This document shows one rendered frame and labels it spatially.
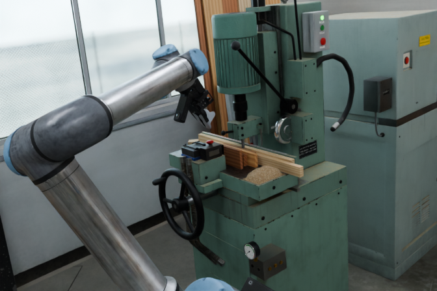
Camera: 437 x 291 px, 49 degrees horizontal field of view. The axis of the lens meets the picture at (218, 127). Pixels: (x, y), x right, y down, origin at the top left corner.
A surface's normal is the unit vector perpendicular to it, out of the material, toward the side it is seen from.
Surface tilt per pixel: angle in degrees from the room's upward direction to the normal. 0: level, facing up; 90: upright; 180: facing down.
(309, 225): 90
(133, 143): 90
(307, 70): 90
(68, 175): 75
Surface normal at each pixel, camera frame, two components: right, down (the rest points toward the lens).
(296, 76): -0.78, 0.23
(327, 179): 0.62, 0.15
